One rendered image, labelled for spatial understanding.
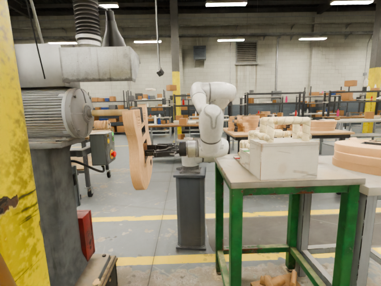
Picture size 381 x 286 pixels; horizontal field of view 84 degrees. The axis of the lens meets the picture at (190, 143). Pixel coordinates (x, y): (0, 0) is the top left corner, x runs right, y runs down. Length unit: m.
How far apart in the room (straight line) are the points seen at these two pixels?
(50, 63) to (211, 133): 0.81
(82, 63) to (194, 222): 1.51
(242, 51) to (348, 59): 5.94
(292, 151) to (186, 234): 1.33
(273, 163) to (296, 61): 12.90
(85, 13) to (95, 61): 0.20
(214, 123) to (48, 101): 0.76
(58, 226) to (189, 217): 1.06
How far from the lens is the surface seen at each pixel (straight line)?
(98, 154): 1.43
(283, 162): 1.04
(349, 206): 1.28
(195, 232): 2.05
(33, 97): 1.24
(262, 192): 1.05
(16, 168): 0.27
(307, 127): 1.08
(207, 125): 0.92
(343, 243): 1.36
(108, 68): 1.02
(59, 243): 1.39
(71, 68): 1.08
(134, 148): 0.95
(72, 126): 1.13
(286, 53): 13.65
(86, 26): 1.12
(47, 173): 1.25
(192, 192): 1.88
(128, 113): 0.89
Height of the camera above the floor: 1.26
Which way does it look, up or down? 9 degrees down
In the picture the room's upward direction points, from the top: 1 degrees counter-clockwise
